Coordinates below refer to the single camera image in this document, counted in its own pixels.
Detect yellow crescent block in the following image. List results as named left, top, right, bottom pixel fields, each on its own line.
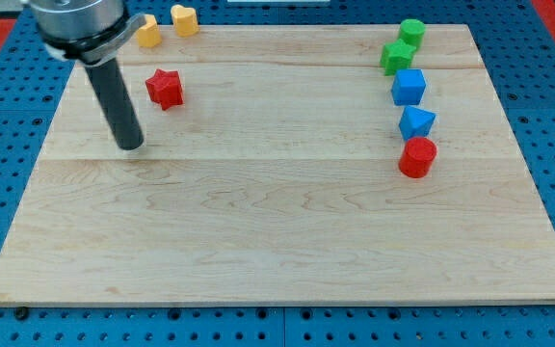
left=135, top=14, right=162, bottom=48

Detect red cylinder block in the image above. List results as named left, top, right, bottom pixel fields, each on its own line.
left=398, top=137, right=437, bottom=178

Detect blue perforated base mat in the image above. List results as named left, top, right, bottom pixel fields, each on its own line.
left=0, top=1, right=555, bottom=346

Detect blue triangle block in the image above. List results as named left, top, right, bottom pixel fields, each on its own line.
left=399, top=106, right=436, bottom=142

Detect green cylinder block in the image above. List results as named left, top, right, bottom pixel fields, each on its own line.
left=398, top=18, right=426, bottom=50

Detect blue cube block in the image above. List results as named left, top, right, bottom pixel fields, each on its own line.
left=391, top=68, right=427, bottom=106

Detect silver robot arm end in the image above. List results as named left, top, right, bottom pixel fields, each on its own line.
left=21, top=0, right=146, bottom=67

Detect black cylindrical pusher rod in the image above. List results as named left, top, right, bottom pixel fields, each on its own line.
left=85, top=58, right=144, bottom=150

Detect green star block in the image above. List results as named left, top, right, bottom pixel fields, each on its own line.
left=379, top=39, right=416, bottom=75

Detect wooden board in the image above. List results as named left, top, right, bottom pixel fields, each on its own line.
left=0, top=24, right=555, bottom=307

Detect yellow heart block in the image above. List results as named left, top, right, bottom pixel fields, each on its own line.
left=171, top=5, right=199, bottom=37

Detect red star block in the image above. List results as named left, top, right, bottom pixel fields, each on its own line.
left=145, top=69, right=184, bottom=111

